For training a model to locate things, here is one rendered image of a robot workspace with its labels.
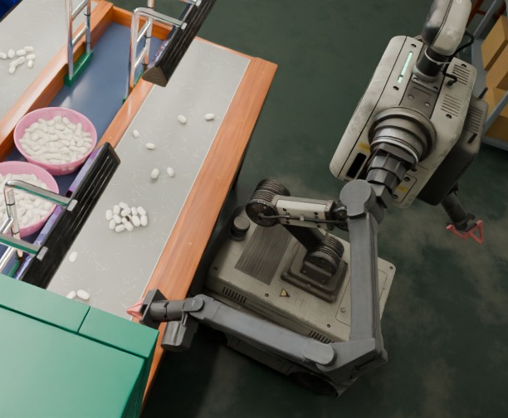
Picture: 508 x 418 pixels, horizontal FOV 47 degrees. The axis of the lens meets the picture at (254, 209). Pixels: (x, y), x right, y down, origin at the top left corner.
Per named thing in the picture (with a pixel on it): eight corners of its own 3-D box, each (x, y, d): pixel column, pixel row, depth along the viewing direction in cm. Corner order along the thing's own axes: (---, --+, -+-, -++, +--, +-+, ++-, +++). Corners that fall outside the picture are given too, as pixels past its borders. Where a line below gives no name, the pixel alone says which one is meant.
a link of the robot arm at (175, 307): (201, 304, 150) (188, 295, 146) (194, 330, 147) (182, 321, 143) (179, 305, 153) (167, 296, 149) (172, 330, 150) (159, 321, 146)
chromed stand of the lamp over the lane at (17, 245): (80, 284, 178) (79, 196, 144) (48, 342, 166) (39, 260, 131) (21, 263, 178) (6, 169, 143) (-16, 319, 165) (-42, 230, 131)
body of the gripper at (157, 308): (136, 320, 148) (159, 320, 144) (152, 288, 154) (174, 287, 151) (149, 335, 152) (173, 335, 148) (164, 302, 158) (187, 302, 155)
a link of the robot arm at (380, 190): (394, 191, 140) (388, 179, 136) (378, 228, 136) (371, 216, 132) (361, 187, 145) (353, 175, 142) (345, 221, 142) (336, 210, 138)
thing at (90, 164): (120, 163, 163) (122, 146, 157) (2, 364, 124) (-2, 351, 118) (94, 153, 163) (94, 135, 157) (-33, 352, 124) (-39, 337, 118)
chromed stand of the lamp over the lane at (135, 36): (185, 92, 240) (202, -3, 205) (168, 123, 227) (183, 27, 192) (141, 75, 239) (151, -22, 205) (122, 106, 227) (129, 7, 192)
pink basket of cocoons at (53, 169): (108, 141, 215) (109, 123, 207) (75, 193, 198) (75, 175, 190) (39, 116, 214) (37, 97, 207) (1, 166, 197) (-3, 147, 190)
